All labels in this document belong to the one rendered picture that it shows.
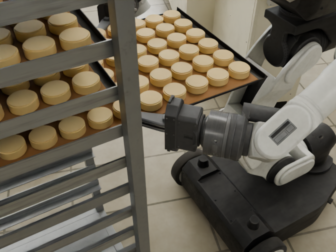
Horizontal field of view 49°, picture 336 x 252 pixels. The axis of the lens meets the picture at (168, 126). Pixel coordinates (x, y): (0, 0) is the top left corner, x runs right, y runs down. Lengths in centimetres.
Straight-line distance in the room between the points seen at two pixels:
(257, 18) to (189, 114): 124
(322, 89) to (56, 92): 47
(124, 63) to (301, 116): 31
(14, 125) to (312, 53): 85
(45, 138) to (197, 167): 103
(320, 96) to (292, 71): 44
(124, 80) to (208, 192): 105
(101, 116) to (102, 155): 128
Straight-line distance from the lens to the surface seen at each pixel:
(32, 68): 58
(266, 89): 116
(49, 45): 61
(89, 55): 59
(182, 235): 168
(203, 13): 258
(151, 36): 98
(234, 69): 86
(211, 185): 161
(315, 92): 72
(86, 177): 76
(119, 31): 56
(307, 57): 116
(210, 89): 82
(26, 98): 66
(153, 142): 204
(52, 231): 159
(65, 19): 68
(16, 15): 54
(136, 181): 79
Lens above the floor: 145
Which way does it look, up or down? 43 degrees down
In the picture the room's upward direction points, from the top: straight up
